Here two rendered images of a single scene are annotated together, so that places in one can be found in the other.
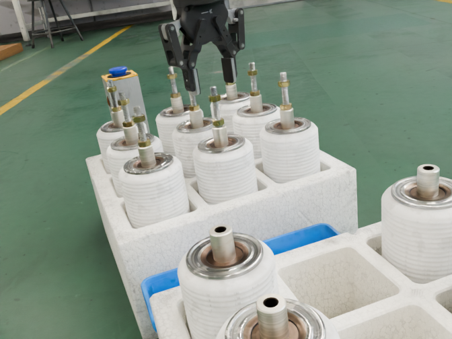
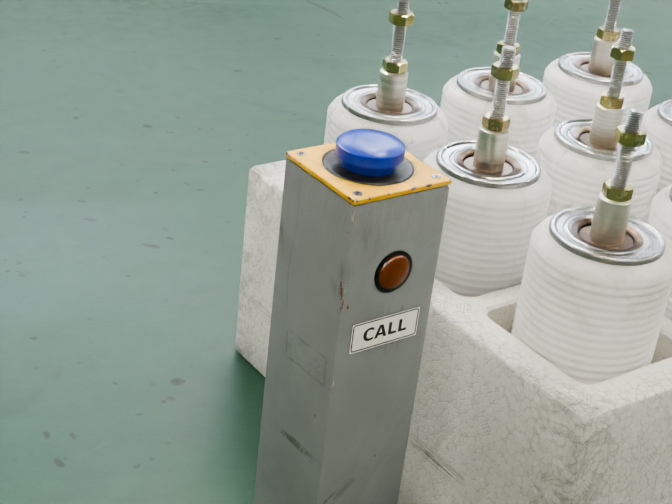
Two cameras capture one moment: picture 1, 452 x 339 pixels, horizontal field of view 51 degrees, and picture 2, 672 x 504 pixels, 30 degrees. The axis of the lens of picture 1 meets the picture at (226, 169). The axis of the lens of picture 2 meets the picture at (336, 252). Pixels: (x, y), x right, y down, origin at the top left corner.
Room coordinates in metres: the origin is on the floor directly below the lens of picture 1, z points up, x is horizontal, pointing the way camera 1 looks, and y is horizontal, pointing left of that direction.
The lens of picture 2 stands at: (1.30, 0.82, 0.61)
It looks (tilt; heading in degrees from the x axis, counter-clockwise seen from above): 28 degrees down; 250
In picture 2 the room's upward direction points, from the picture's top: 7 degrees clockwise
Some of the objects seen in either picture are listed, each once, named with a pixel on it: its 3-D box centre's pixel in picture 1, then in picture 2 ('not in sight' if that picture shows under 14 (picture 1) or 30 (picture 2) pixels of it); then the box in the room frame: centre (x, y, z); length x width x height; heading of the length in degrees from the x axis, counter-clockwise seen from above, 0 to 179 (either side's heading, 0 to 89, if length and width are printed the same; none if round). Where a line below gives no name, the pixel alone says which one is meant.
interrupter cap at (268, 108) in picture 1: (257, 110); (501, 86); (0.85, -0.07, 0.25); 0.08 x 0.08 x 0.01
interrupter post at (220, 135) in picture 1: (220, 136); not in sight; (0.70, 0.00, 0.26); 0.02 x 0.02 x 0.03
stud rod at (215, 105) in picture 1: (216, 111); not in sight; (0.70, 0.00, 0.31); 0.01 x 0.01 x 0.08
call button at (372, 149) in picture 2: (118, 72); (369, 156); (1.07, 0.20, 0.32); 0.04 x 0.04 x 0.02
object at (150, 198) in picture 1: (160, 216); not in sight; (0.66, 0.11, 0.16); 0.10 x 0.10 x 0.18
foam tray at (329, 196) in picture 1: (210, 205); (562, 319); (0.81, 0.04, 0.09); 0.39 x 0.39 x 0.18; 19
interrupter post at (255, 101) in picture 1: (255, 103); (504, 72); (0.85, -0.07, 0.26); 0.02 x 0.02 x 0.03
